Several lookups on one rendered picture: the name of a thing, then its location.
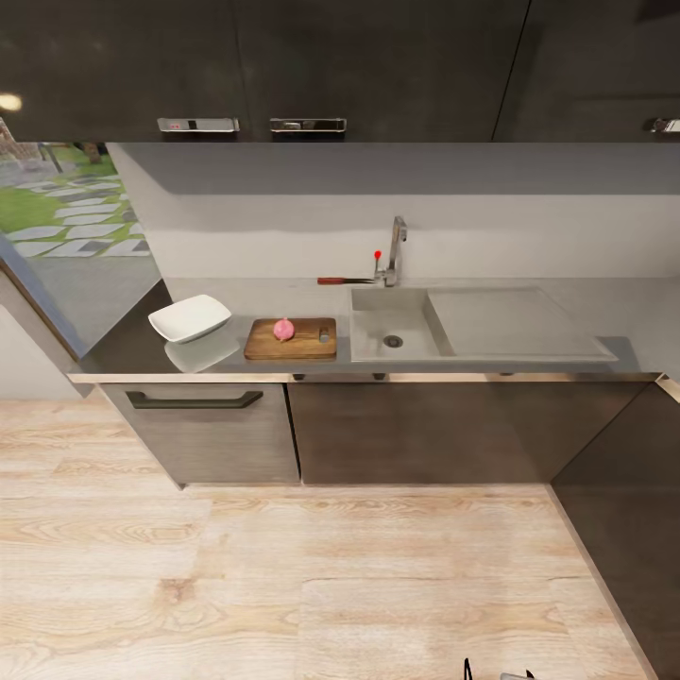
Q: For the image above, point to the fixed window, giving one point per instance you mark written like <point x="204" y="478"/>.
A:
<point x="70" y="241"/>

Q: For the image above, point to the dishwasher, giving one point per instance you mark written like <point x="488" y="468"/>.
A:
<point x="213" y="432"/>

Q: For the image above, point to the cabinet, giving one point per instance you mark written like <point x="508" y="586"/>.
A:
<point x="256" y="71"/>
<point x="594" y="71"/>

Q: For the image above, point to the drop in sink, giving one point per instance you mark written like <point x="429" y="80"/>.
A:
<point x="462" y="323"/>

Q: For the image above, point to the vidalia onion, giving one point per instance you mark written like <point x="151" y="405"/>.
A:
<point x="284" y="329"/>

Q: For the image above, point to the cutting board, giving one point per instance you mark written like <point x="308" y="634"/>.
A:
<point x="262" y="343"/>

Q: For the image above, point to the bowl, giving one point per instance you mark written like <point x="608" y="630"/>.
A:
<point x="191" y="319"/>

